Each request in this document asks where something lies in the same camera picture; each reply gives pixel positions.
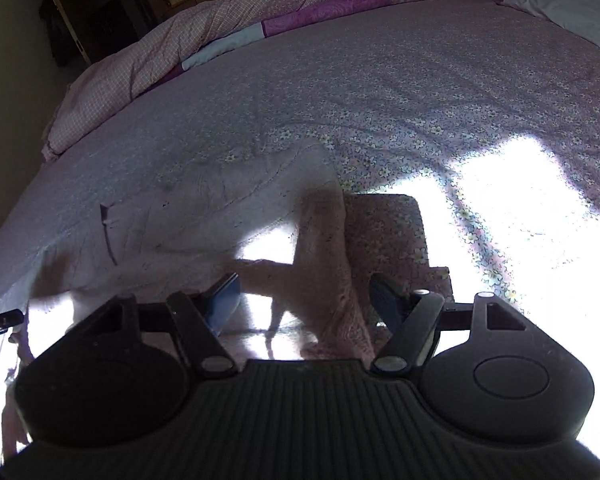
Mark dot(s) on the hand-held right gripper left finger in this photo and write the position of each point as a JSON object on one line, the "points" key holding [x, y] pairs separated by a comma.
{"points": [[224, 302]]}

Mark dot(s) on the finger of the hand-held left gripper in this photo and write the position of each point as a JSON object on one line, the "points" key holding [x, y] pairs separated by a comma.
{"points": [[2, 321]]}

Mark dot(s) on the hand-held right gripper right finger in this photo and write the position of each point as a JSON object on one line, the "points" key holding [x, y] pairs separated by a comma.
{"points": [[387, 302]]}

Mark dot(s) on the pale pink knitted sweater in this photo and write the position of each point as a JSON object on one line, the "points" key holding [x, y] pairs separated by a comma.
{"points": [[205, 200]]}

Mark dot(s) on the floral bed sheet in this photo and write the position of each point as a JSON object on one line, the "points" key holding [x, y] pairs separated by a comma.
{"points": [[380, 85]]}

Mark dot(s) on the pink checked quilt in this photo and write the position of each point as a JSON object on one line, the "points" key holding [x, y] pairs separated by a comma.
{"points": [[180, 35]]}

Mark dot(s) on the dark wooden cabinet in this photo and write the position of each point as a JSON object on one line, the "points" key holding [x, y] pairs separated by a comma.
{"points": [[110, 5]]}

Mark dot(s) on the pale pillow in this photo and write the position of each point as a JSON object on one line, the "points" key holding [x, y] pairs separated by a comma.
{"points": [[575, 10]]}

